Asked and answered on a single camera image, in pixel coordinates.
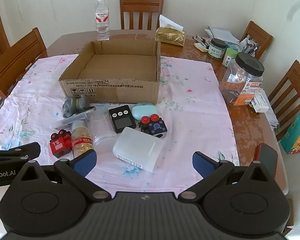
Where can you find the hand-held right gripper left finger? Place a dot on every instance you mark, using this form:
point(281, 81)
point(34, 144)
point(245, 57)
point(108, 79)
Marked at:
point(85, 163)

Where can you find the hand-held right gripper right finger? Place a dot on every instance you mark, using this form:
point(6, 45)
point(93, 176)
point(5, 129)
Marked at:
point(202, 163)

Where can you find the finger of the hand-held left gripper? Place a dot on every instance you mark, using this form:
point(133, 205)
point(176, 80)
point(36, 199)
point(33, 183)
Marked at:
point(25, 150)

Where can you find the yellow capsule pill bottle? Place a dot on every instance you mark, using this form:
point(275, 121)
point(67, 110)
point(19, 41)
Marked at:
point(82, 140)

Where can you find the red toy truck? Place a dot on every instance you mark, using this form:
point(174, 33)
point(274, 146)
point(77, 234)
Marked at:
point(60, 145)

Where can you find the clear plastic jar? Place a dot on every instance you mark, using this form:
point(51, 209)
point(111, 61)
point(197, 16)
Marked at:
point(102, 130)

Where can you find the white translucent plastic box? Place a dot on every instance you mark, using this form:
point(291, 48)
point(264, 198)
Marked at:
point(137, 147)

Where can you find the cardboard box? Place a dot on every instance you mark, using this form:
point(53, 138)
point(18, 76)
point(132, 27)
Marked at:
point(130, 90)

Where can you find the clear blister package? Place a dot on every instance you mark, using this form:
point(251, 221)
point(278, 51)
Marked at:
point(70, 120)

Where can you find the black digital timer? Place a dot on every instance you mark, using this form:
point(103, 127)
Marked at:
point(122, 120)

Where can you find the black cube toy red buttons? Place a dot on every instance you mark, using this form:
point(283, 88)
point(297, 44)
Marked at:
point(155, 127)

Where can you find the grey toy figure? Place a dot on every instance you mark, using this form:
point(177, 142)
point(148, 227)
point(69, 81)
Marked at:
point(73, 105)

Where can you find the pink floral cloth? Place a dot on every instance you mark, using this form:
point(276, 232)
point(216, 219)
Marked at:
point(190, 105)

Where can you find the red smartphone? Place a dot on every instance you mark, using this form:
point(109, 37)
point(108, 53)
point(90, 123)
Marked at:
point(267, 157)

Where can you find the light blue oval case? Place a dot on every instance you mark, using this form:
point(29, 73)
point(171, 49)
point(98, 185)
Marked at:
point(145, 110)

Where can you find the white leaflets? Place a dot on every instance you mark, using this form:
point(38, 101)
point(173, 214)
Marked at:
point(272, 120)

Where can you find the wooden chair curved backrest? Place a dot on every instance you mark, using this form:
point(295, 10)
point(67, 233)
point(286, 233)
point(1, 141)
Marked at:
point(15, 57)

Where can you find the white medicine box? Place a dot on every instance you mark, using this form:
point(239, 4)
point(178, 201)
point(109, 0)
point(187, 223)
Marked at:
point(260, 101)

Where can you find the large clear jar black lid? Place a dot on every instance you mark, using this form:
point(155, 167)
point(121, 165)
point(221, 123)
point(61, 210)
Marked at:
point(242, 80)

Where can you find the teal printed carton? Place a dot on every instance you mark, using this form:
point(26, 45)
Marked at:
point(296, 135)

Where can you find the small green-cap bottle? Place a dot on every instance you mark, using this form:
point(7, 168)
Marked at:
point(230, 56)

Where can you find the yellow sticky notes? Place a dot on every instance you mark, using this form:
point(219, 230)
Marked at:
point(200, 48)

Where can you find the glass jar dark lid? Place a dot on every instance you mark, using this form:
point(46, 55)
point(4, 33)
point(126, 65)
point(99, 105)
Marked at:
point(217, 48)

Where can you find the wooden slat-back chair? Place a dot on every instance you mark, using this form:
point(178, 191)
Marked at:
point(141, 6)
point(293, 90)
point(256, 33)

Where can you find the row of black pens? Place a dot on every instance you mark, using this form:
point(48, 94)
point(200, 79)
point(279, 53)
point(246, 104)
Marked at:
point(201, 40)

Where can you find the pile of assorted stationery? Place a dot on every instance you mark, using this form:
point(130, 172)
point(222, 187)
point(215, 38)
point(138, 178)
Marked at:
point(249, 47)

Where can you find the stack of white papers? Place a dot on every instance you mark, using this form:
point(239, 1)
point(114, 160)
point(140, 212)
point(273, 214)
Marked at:
point(222, 35)

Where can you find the gold tissue pack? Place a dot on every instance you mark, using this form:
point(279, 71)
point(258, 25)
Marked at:
point(171, 36)

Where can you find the clear water bottle red label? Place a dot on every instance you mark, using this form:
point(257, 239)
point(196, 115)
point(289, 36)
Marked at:
point(102, 17)

